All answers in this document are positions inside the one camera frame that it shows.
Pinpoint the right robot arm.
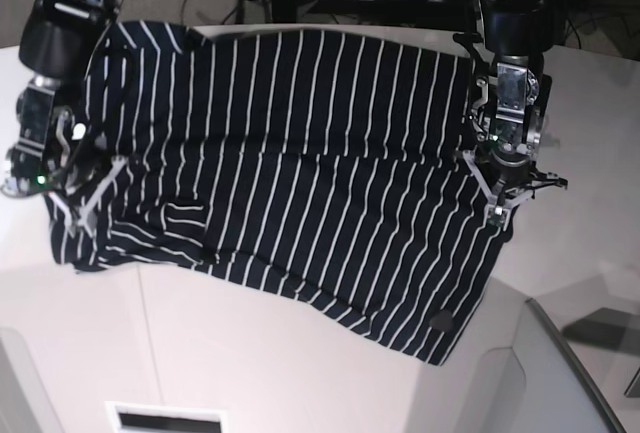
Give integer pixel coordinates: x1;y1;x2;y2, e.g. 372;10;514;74
1;0;128;236

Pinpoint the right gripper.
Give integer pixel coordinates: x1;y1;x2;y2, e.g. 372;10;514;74
1;102;129;238

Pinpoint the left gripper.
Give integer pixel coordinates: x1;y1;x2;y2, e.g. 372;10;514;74
455;65;568;228

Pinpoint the navy white striped t-shirt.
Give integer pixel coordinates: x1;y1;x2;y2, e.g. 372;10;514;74
47;21;511;365

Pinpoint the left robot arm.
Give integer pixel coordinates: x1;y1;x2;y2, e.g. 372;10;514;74
453;0;567;229

